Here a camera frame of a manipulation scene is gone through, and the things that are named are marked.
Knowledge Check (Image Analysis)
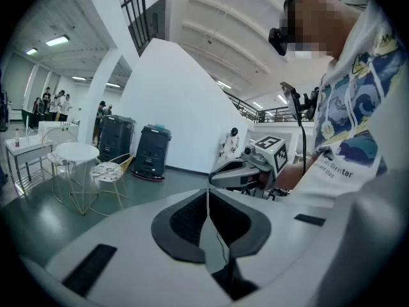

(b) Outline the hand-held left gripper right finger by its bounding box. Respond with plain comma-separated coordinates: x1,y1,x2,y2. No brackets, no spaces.
209,189,273,258

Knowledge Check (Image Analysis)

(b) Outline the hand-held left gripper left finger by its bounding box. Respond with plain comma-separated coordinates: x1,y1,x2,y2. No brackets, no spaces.
151,189,209,265

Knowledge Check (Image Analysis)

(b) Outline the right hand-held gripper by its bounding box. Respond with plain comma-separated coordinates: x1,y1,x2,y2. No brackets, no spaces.
208,135,289,198

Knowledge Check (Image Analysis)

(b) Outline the person's right forearm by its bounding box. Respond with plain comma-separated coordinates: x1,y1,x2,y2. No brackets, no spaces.
274,162,309,192

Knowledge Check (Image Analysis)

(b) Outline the round white side table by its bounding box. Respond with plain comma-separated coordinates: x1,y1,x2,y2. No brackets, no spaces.
54,141,101,216

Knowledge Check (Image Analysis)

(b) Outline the person's right hand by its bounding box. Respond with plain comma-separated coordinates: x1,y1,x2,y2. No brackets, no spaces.
247,170,275,192

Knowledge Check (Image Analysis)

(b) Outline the black metal railing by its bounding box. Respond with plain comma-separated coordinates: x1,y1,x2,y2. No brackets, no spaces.
223,89,318,124

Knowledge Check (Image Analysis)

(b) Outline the white humanoid robot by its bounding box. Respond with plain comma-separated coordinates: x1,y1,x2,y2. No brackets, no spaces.
218,127,241,163

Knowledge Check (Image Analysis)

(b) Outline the dark grey delivery robot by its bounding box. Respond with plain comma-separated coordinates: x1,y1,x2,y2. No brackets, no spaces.
98,114,137,164
130,124,173,183

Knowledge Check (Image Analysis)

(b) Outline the white printed t-shirt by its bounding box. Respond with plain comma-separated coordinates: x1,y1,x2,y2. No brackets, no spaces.
289,0,409,209

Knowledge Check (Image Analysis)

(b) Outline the person's head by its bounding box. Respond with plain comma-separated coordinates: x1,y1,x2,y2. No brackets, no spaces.
282,0,362,64

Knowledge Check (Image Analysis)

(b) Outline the white box counter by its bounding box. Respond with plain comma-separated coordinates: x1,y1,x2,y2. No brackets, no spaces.
38,120,79,144

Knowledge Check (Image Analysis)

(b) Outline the white metal side table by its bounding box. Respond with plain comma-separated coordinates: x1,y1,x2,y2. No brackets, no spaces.
4,135,55,198

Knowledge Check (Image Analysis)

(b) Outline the black framed window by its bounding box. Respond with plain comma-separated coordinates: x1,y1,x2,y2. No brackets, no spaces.
118,0,167,56

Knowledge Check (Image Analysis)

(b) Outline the black hanging cable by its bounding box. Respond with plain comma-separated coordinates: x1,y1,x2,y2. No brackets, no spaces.
298,120,309,175

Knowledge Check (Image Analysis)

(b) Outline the black chest mount device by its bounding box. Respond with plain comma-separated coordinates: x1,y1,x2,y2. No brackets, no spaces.
280,81,320,127

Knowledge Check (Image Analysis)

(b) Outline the black head-worn camera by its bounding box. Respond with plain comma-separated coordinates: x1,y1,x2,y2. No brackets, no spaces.
268,0,307,57

